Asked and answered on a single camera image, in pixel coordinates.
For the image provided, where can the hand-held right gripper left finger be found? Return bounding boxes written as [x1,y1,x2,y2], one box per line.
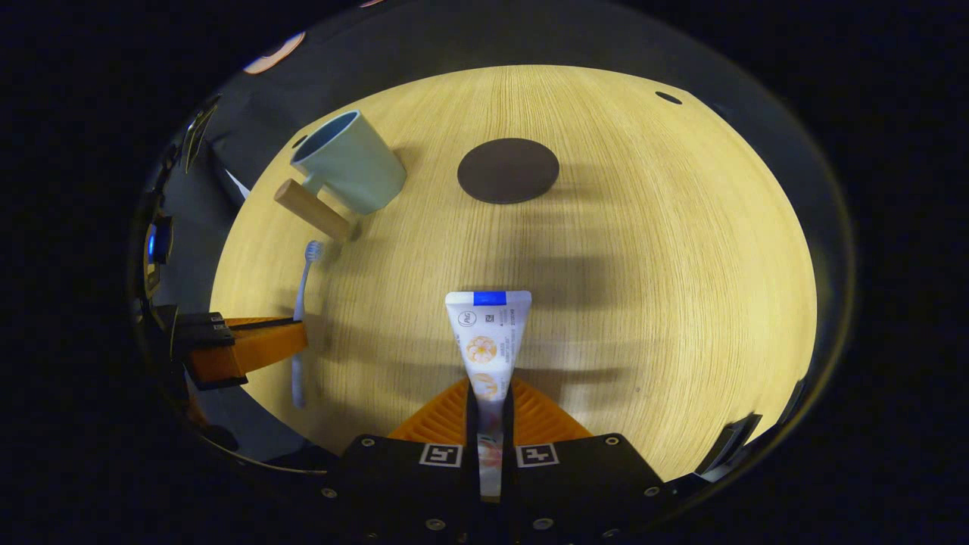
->
[322,377,485,545]

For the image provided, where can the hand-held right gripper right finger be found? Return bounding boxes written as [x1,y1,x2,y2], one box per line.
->
[500,377,667,545]

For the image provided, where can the white toothbrush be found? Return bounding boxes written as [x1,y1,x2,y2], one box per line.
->
[291,240,326,410]

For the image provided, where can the white toothpaste tube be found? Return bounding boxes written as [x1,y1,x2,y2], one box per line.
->
[445,290,533,500]

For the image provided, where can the light blue cup wooden handle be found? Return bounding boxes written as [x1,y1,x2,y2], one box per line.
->
[274,110,408,243]

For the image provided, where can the dark round coaster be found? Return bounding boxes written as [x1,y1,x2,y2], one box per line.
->
[457,138,561,205]

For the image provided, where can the black plastic frame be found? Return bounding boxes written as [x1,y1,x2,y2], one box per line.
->
[695,413,762,479]

